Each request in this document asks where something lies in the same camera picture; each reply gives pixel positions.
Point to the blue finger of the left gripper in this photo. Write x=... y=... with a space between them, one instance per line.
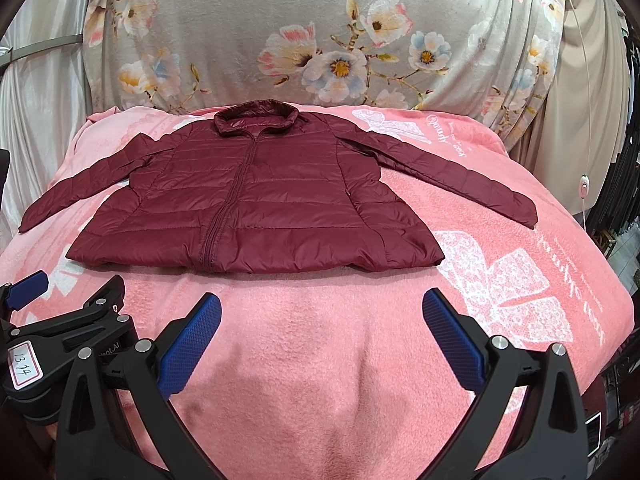
x=27 y=290

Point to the pink fleece blanket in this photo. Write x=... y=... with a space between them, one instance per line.
x=335 y=375

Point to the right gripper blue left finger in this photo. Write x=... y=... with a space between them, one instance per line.
x=94 y=439

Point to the beige curtain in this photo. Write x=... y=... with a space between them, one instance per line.
x=580 y=129

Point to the grey floral quilt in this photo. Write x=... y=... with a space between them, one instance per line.
x=492 y=60

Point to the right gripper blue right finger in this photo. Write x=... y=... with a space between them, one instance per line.
x=549 y=437

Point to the white satin sheet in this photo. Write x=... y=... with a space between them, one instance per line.
x=43 y=99

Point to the maroon quilted puffer jacket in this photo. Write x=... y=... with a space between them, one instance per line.
x=263 y=187

